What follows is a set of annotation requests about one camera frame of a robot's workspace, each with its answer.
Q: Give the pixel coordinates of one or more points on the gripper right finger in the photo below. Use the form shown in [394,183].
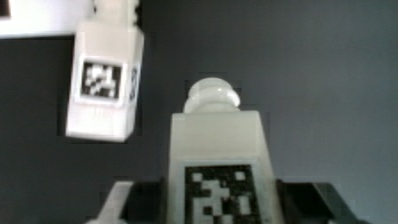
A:
[314,204]

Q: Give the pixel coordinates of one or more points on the white table leg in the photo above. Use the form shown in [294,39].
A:
[106,73]
[221,191]

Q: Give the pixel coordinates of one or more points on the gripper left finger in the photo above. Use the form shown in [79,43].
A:
[133,205]

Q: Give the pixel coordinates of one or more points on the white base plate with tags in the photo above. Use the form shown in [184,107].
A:
[42,17]

